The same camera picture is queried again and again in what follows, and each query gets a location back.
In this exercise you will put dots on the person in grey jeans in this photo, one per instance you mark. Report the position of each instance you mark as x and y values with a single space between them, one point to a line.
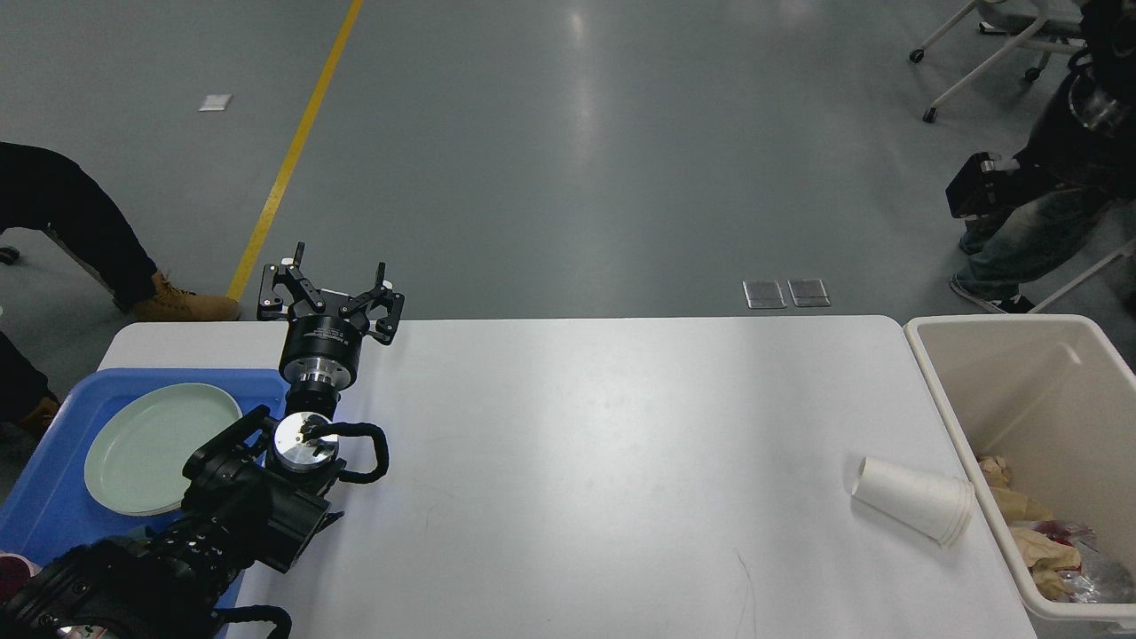
1028 243

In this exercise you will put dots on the brown paper ball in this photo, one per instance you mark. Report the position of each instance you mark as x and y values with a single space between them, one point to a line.
1046 560

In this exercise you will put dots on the clear floor plate right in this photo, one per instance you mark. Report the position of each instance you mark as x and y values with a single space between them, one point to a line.
809 293

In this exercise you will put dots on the pink mug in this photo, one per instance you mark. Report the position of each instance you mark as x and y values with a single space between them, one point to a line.
16 572

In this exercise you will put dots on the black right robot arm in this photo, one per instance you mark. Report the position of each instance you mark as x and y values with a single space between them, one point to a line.
1107 61

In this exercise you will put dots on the blue plastic tray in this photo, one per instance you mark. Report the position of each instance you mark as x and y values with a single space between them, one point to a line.
50 509

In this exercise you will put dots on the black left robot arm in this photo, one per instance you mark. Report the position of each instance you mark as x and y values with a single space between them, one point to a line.
256 491

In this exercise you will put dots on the beige plastic bin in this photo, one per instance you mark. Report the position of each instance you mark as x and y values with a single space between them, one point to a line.
1050 394

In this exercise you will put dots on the foil ball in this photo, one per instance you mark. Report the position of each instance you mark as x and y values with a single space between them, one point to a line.
1102 580

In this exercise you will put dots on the crushed red can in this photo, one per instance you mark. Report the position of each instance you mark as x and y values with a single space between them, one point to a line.
1064 530

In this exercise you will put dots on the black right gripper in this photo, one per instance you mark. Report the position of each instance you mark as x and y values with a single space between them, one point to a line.
1061 147

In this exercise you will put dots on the person in tan boots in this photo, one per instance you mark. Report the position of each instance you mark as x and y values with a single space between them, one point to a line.
43 190

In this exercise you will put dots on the white floor tag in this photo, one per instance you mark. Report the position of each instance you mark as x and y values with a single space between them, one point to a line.
215 103

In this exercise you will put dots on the brown paper bag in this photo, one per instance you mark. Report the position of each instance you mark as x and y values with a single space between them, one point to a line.
1015 506

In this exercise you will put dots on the paper wad in bin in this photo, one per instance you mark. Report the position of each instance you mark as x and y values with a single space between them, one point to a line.
995 470

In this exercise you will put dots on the green plate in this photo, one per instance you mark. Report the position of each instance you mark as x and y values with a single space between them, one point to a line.
134 466

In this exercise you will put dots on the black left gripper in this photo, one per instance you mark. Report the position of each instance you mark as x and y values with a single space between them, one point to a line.
318 347

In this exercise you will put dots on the white paper cups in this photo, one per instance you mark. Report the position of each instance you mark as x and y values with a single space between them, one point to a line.
937 506

